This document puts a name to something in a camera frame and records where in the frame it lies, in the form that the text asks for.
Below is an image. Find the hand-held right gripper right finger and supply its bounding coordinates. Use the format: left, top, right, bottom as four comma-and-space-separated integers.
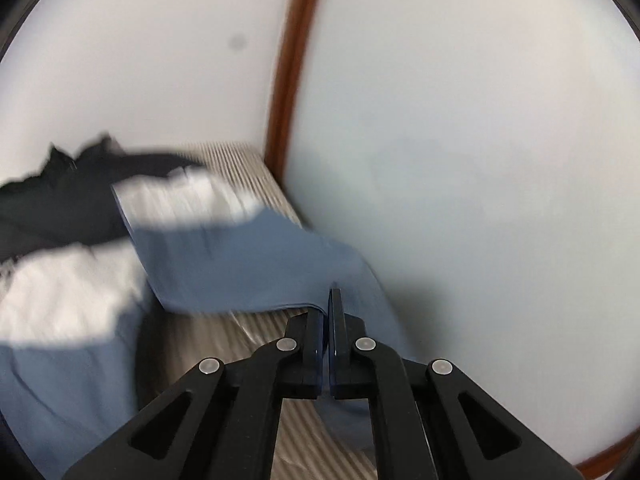
327, 287, 587, 480

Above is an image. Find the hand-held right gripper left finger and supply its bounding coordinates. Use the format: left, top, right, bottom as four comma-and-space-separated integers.
62, 309, 324, 480

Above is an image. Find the blue garment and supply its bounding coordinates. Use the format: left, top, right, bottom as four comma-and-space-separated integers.
0, 167, 418, 471

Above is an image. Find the black garment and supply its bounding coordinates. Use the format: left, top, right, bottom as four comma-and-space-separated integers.
0, 134, 206, 263

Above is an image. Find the striped bed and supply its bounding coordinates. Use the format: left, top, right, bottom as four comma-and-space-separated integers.
135, 142, 383, 480

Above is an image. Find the brown wooden baseboard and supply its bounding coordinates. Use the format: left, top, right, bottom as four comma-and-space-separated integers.
575, 432, 628, 480

